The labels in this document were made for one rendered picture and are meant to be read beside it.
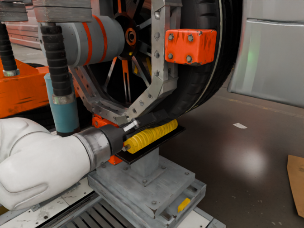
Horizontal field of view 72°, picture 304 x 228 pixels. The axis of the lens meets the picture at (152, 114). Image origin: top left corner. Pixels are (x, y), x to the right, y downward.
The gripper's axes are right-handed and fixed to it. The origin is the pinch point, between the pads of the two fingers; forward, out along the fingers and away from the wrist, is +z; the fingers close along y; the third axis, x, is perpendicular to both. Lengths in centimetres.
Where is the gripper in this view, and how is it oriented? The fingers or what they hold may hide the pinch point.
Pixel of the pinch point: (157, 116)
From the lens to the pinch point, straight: 62.9
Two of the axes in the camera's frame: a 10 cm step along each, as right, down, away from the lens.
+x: -5.2, -8.4, 1.4
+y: 5.2, -4.5, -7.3
